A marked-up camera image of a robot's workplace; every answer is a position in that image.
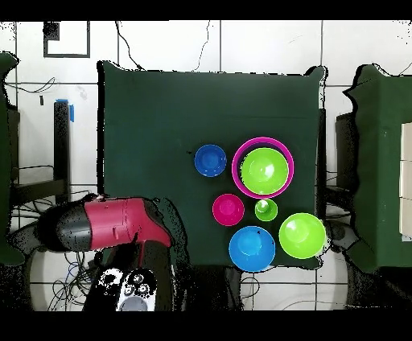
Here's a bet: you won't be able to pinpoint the blue tape strip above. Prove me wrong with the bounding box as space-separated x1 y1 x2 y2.
56 98 76 123

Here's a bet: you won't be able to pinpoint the dark green table cloth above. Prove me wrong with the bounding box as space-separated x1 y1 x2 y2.
97 60 328 269

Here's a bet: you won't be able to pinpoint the lime green large bowl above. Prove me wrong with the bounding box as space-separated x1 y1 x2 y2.
240 146 290 196
278 212 328 260

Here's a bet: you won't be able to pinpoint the red small bowl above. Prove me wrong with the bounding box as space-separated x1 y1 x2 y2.
212 193 245 227

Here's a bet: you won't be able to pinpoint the lime green small cup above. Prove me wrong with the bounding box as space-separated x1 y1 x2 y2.
254 198 278 222

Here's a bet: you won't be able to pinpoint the black post stand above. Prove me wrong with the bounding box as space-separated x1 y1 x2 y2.
9 101 72 207

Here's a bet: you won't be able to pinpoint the thin black floor cable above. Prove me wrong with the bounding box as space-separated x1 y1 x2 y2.
114 20 145 71
192 20 211 72

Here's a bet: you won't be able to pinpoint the white boxes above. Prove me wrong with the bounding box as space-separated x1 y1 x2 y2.
399 121 412 242

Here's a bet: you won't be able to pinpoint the black square floor frame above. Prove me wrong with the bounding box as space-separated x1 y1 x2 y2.
43 20 91 59

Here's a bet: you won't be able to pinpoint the dark blue small bowl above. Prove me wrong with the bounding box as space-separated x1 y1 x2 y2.
193 143 228 179

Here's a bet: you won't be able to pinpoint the tangled floor cables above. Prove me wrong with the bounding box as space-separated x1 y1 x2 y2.
9 189 99 312

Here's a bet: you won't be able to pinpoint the green cloth side table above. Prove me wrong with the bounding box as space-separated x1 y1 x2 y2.
0 51 27 268
342 64 412 274

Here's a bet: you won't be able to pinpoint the black stand base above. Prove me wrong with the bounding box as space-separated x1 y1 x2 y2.
9 221 43 255
324 218 358 253

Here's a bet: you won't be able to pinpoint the pink large bowl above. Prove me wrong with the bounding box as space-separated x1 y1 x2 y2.
231 136 295 199

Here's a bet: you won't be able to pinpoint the blue large bowl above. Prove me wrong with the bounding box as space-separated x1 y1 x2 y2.
228 225 277 273

